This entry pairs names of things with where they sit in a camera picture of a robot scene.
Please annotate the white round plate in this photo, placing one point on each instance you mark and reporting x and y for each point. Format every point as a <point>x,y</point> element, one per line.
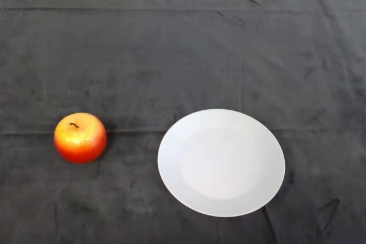
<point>221,164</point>

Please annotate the black cloth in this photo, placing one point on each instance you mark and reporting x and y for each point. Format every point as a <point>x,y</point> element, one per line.
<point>143,64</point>

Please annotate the red yellow apple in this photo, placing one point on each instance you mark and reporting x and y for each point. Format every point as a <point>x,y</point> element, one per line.
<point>81,144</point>

